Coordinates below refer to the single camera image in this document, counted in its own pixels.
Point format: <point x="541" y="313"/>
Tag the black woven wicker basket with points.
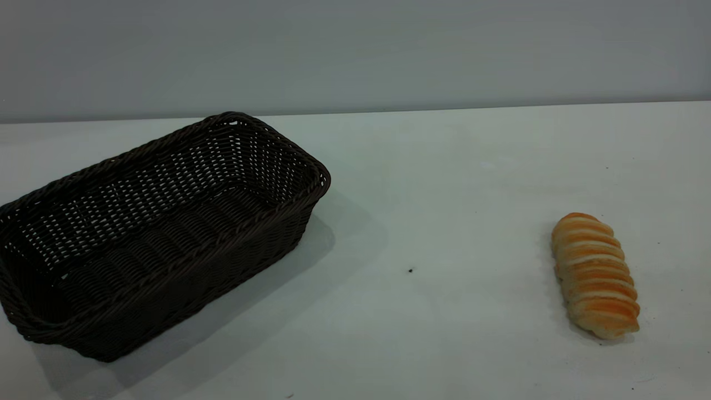
<point x="166" y="289"/>

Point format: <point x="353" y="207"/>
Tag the striped orange bread roll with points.
<point x="595" y="275"/>

